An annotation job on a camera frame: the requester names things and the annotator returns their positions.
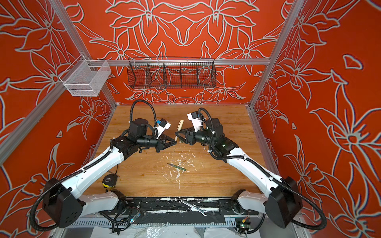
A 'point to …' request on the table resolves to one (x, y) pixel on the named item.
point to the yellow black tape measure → (109, 181)
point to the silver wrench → (201, 211)
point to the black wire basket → (171, 73)
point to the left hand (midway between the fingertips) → (175, 141)
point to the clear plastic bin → (88, 78)
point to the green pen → (178, 167)
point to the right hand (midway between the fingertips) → (176, 133)
